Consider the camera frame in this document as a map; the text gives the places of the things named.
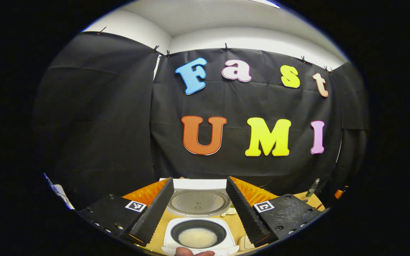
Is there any clear water bottle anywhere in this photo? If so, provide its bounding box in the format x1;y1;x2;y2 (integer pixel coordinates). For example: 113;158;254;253
305;178;321;198

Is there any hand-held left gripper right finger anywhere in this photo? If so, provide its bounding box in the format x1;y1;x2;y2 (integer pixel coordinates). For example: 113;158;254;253
225;176;324;247

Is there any white rice cooker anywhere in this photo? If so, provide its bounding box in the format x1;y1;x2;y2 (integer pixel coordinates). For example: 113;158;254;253
161;178;239;256

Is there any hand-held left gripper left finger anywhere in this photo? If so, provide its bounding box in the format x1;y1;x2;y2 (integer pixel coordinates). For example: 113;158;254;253
78;177;174;245

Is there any black backdrop cloth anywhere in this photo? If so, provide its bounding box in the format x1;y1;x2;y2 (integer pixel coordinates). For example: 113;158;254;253
33;31;370;210

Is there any long ceiling light panel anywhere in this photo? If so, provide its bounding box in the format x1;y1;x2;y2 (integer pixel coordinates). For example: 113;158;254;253
249;0;281;9

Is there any computer monitor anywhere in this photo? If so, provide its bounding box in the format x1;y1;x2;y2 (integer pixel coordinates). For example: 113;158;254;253
43;173;75;210

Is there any row of small cloth clips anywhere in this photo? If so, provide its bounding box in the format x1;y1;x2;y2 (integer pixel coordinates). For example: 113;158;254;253
97;26;333;73

